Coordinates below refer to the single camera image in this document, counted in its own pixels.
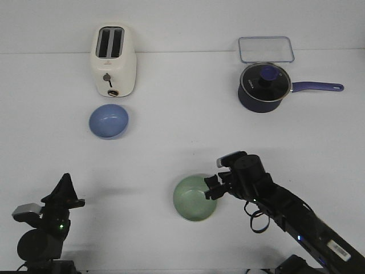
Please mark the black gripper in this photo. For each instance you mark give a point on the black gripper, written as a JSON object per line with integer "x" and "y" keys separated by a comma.
{"x": 56, "y": 209}
{"x": 230, "y": 184}

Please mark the green bowl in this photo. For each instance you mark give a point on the green bowl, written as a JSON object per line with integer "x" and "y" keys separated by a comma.
{"x": 189, "y": 199}

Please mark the blue bowl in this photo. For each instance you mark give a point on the blue bowl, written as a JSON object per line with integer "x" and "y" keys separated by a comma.
{"x": 109, "y": 121}

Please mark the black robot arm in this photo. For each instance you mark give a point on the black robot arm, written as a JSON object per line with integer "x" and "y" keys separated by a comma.
{"x": 41, "y": 247}
{"x": 246, "y": 179}

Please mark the dark blue saucepan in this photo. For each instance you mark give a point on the dark blue saucepan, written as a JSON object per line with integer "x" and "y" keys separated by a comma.
{"x": 262, "y": 107}

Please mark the glass lid with blue knob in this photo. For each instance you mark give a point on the glass lid with blue knob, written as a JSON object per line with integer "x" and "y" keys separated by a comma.
{"x": 265, "y": 82}

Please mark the clear blue-rimmed food container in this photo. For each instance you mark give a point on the clear blue-rimmed food container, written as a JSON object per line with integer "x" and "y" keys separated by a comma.
{"x": 275, "y": 49}

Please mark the cream two-slot toaster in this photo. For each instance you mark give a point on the cream two-slot toaster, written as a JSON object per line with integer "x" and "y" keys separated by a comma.
{"x": 113, "y": 60}

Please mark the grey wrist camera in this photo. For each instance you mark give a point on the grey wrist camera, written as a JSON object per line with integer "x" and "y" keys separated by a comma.
{"x": 27, "y": 212}
{"x": 229, "y": 159}

